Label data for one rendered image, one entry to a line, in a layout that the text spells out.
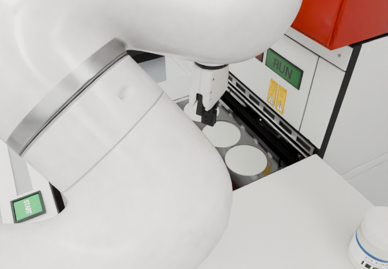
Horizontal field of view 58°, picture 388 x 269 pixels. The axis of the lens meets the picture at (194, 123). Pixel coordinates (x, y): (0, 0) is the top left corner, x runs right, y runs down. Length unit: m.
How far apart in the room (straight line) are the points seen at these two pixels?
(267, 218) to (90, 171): 0.50
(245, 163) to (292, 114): 0.16
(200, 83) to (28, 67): 0.51
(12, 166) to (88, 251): 0.63
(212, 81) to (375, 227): 0.37
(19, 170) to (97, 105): 0.63
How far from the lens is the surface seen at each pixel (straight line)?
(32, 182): 0.79
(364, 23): 0.67
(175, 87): 1.21
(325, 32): 0.63
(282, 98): 0.84
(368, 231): 0.60
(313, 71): 0.75
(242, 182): 0.81
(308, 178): 0.76
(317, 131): 0.79
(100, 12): 0.22
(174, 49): 0.25
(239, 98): 0.98
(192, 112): 0.98
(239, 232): 0.65
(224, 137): 0.90
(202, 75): 0.69
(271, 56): 0.83
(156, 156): 0.21
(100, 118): 0.21
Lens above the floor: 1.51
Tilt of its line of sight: 41 degrees down
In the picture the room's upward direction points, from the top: straight up
